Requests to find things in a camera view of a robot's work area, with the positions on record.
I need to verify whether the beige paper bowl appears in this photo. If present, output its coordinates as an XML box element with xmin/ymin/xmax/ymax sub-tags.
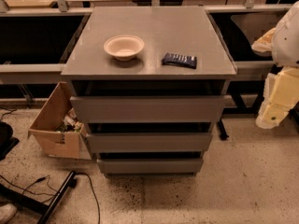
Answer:
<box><xmin>104</xmin><ymin>35</ymin><xmax>145</xmax><ymax>61</ymax></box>

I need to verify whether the black stand leg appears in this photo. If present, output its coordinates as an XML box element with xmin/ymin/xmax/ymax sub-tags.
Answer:
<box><xmin>0</xmin><ymin>170</ymin><xmax>78</xmax><ymax>224</ymax></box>

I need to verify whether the white shoe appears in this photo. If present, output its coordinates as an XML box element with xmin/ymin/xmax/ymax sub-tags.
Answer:
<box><xmin>0</xmin><ymin>203</ymin><xmax>17</xmax><ymax>224</ymax></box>

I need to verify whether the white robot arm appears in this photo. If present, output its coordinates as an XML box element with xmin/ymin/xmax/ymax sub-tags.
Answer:
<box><xmin>251</xmin><ymin>2</ymin><xmax>299</xmax><ymax>129</ymax></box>

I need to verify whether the grey metal rail frame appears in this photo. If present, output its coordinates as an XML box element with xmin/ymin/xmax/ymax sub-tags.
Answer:
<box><xmin>0</xmin><ymin>3</ymin><xmax>299</xmax><ymax>86</ymax></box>

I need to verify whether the black chair base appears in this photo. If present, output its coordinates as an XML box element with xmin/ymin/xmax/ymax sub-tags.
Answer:
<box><xmin>0</xmin><ymin>122</ymin><xmax>20</xmax><ymax>161</ymax></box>

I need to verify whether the dark blue snack packet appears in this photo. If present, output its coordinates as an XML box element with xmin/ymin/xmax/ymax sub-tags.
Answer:
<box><xmin>162</xmin><ymin>52</ymin><xmax>197</xmax><ymax>69</ymax></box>

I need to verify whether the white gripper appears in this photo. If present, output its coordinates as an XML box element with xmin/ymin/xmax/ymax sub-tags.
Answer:
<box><xmin>255</xmin><ymin>66</ymin><xmax>299</xmax><ymax>129</ymax></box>

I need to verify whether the brown cardboard box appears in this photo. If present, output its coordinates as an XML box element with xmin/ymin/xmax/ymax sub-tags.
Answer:
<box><xmin>28</xmin><ymin>82</ymin><xmax>92</xmax><ymax>160</ymax></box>

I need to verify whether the grey drawer cabinet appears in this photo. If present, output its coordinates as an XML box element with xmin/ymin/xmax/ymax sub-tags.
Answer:
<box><xmin>61</xmin><ymin>6</ymin><xmax>237</xmax><ymax>176</ymax></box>

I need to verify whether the black floor cable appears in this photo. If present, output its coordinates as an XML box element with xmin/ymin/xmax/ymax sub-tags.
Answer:
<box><xmin>74</xmin><ymin>172</ymin><xmax>102</xmax><ymax>224</ymax></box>

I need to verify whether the grey drawer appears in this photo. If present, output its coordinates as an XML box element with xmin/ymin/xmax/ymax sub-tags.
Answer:
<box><xmin>70</xmin><ymin>96</ymin><xmax>224</xmax><ymax>123</ymax></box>
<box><xmin>87</xmin><ymin>133</ymin><xmax>212</xmax><ymax>153</ymax></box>
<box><xmin>97</xmin><ymin>159</ymin><xmax>204</xmax><ymax>175</ymax></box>

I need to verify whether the grey bottom drawer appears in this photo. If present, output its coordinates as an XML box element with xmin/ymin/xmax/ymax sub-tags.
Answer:
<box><xmin>97</xmin><ymin>159</ymin><xmax>204</xmax><ymax>175</ymax></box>

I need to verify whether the grey top drawer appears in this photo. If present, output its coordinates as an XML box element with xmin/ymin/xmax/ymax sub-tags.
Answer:
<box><xmin>70</xmin><ymin>96</ymin><xmax>224</xmax><ymax>123</ymax></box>

